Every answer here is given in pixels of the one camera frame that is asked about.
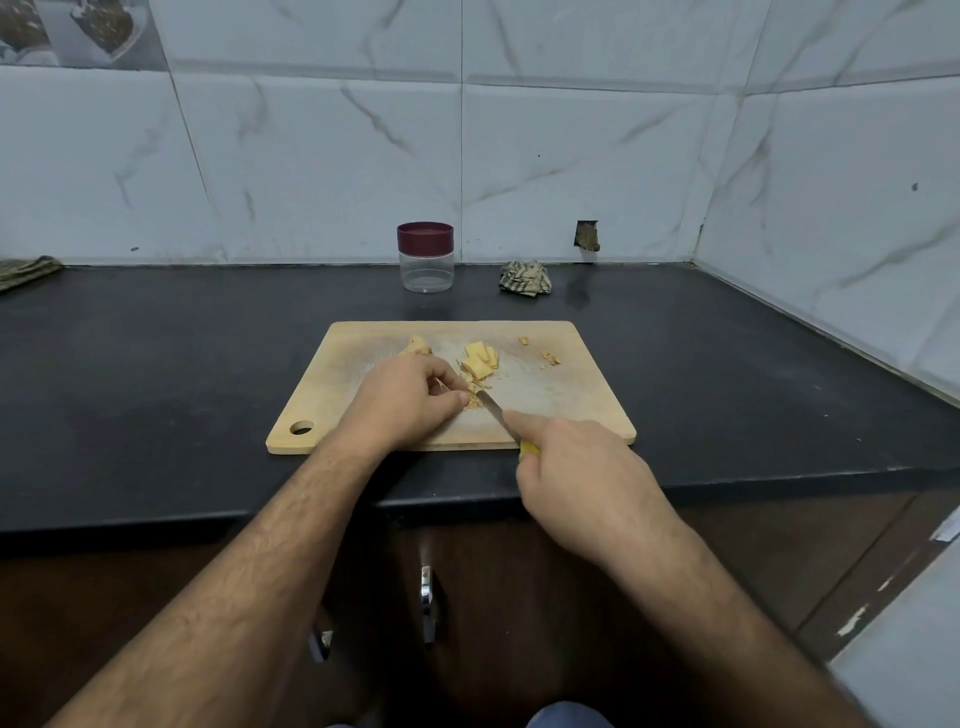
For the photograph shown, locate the crumpled patterned cloth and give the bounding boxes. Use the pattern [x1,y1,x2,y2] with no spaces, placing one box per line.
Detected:
[498,261,554,299]

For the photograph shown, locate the yellow handled knife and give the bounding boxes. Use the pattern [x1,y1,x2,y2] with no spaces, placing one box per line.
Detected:
[471,385,543,458]

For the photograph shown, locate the folded green cloth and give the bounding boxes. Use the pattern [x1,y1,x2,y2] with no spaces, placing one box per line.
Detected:
[0,255,66,294]

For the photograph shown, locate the person's left forearm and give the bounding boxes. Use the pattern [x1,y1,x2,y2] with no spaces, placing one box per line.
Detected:
[45,435,395,728]

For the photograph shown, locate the wooden cutting board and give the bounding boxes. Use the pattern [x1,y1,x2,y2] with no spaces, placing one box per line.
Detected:
[267,321,638,456]

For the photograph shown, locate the person's right forearm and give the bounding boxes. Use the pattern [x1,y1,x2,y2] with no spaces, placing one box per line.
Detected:
[597,522,875,728]

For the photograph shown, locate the clear jar maroon lid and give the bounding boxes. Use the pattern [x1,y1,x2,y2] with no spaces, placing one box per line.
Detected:
[397,222,456,294]

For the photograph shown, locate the person's blue clothing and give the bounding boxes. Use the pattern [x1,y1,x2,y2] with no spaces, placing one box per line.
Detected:
[523,699,618,728]

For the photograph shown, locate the metal cabinet handle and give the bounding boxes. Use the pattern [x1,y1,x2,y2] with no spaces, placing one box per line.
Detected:
[418,564,440,648]
[309,606,336,666]

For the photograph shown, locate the small ginger peel scraps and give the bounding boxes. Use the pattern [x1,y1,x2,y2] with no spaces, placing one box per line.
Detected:
[516,334,563,368]

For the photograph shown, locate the person's left hand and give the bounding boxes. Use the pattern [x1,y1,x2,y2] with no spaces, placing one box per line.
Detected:
[345,351,473,455]

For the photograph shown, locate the brown wooden cabinet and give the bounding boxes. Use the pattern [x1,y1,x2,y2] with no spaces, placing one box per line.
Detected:
[0,483,960,728]

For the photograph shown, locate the decorative picture tiles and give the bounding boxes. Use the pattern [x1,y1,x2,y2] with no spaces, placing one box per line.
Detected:
[0,0,167,74]

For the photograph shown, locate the black countertop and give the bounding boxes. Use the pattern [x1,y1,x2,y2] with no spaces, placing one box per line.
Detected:
[0,262,960,537]

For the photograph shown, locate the pile of yellow ginger slices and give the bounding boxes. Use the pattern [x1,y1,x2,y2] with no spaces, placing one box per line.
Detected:
[457,340,503,390]

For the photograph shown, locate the person's right hand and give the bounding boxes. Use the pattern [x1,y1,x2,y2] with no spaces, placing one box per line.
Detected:
[502,408,665,569]

